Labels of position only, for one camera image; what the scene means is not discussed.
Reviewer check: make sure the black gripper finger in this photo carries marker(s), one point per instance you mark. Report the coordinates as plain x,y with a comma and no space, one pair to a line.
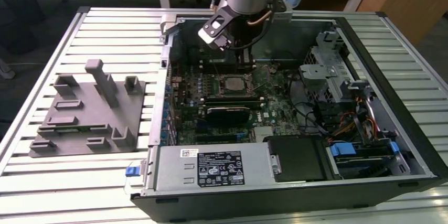
249,60

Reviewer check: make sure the thin metal locking lever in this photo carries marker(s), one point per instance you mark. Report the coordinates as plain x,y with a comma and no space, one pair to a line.
262,85
218,69

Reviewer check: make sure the CPU socket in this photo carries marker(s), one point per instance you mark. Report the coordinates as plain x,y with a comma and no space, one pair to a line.
235,93

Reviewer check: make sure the black RAM slot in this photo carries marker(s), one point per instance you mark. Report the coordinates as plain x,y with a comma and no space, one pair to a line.
210,71
258,106
231,100
231,103
210,61
210,64
231,97
210,68

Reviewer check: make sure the silver metal drive cage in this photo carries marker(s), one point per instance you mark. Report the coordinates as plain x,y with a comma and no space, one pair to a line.
315,73

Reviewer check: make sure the green motherboard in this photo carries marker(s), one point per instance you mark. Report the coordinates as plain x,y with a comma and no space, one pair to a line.
281,108

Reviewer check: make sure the black graphics card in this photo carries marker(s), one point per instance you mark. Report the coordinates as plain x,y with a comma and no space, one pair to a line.
227,116

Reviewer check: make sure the blue rear port connector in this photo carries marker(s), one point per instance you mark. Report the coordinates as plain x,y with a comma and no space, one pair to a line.
166,104
169,87
165,116
166,126

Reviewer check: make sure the silver chipset heatsink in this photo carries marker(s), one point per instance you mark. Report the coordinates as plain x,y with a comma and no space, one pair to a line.
265,132

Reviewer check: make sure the black plastic shroud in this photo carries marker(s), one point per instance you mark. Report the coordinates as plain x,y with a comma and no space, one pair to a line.
298,155

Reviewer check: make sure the hard disk in blue carrier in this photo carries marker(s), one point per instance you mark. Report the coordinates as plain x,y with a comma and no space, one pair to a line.
343,150

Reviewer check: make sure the silver power supply unit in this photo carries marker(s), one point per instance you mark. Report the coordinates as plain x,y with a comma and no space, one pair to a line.
169,169

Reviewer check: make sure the brown wooden cabinet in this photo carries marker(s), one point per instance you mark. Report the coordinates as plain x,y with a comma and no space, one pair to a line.
413,6

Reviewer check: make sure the blue latch clip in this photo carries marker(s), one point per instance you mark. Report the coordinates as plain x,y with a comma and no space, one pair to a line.
131,171

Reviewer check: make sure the grey parts rack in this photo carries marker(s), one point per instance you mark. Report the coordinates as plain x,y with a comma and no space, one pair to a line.
91,140

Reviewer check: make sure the black PC case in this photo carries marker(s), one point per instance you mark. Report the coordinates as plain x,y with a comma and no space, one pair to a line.
245,203

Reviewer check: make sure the green RAM stick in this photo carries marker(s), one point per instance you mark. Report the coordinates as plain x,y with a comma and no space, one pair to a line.
75,128

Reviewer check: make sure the white camera black faceplate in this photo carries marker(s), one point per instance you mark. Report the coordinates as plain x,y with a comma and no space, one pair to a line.
207,36

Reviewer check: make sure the small white camera box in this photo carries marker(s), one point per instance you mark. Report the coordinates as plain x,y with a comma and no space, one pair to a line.
283,17

